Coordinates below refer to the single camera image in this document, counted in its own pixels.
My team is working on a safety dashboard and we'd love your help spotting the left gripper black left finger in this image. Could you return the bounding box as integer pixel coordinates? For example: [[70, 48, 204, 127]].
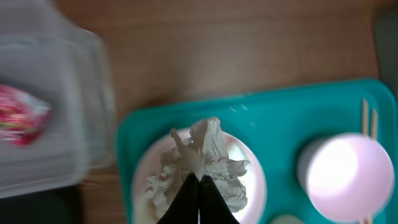
[[157, 173, 199, 224]]

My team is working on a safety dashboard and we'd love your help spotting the grey dish rack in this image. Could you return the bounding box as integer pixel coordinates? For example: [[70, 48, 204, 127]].
[[373, 10, 397, 98]]

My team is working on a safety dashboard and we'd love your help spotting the wooden chopstick right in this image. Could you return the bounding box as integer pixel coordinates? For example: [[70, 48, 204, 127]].
[[371, 108, 379, 141]]

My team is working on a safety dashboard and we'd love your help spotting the teal plastic tray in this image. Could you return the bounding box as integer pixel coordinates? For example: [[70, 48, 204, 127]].
[[116, 80, 397, 223]]

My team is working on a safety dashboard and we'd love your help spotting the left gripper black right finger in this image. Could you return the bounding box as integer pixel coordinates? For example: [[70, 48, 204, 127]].
[[199, 175, 239, 224]]

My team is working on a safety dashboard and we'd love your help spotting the red snack wrapper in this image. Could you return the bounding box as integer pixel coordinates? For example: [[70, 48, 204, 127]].
[[1, 84, 52, 146]]

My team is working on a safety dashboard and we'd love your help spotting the small pink plate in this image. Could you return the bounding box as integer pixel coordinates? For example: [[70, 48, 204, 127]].
[[296, 133, 396, 223]]

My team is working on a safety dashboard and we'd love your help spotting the large pink plate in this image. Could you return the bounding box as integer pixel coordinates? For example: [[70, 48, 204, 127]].
[[126, 132, 267, 224]]

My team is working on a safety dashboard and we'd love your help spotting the white tissue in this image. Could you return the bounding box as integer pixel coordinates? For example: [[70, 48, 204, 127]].
[[146, 117, 250, 221]]

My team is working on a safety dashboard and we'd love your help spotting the black waste tray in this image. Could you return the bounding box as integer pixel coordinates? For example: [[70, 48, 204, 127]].
[[1, 185, 85, 224]]

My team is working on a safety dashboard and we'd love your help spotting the clear plastic bin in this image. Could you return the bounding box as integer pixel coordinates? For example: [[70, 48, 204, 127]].
[[0, 26, 116, 200]]

